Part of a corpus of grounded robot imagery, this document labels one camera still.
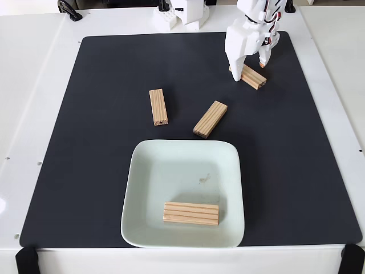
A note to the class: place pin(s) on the black rubber mat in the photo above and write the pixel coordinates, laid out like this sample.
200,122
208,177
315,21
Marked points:
85,171

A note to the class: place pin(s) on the grooved wooden block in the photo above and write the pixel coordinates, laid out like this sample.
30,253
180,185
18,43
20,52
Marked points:
253,78
191,214
158,107
210,118

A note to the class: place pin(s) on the black table clamp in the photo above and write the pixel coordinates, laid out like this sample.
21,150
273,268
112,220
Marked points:
289,7
69,10
163,5

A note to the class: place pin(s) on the pale green square plate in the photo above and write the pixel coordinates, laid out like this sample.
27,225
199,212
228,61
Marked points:
137,205

